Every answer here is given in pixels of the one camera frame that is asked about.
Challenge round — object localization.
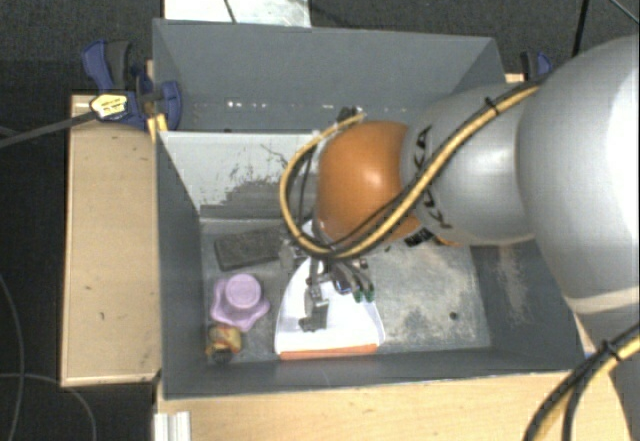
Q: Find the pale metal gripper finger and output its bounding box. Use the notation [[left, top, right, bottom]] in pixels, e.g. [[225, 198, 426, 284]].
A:
[[312, 287, 330, 332], [298, 284, 316, 333]]

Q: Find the white scoop with orange edge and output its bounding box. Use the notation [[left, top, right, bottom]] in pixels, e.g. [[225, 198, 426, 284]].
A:
[[272, 218, 387, 361]]

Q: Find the lilac flower-shaped toy cup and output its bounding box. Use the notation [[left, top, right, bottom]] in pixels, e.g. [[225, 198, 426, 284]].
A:
[[208, 272, 272, 333]]

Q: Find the dark green flat block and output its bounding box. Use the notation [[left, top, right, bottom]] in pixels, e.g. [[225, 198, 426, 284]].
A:
[[213, 225, 287, 273]]

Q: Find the yellow and red toy figure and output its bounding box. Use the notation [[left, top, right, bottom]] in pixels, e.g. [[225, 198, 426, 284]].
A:
[[204, 322, 245, 365]]

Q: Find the grey metal bin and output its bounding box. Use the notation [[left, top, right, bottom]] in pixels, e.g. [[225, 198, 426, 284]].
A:
[[150, 17, 587, 400]]

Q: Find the pale wood board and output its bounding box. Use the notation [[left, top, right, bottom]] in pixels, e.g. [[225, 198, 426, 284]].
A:
[[59, 93, 164, 388]]

